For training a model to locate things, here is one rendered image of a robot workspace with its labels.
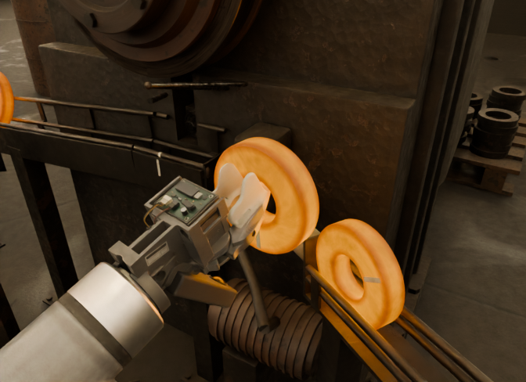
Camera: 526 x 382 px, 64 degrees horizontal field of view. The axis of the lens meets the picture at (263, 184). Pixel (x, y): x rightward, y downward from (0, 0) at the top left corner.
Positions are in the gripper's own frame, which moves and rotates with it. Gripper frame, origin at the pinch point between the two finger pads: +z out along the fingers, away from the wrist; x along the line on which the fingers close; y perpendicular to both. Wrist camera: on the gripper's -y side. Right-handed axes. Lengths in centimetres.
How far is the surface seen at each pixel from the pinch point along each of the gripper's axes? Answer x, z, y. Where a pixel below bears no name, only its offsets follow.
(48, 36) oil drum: 305, 96, -70
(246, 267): 11.2, 1.1, -27.7
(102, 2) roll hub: 39.4, 9.6, 15.4
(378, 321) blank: -16.8, -0.9, -16.2
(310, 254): -2.9, 3.6, -16.8
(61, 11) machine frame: 85, 22, 4
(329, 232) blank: -6.1, 4.8, -10.8
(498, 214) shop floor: -8, 130, -126
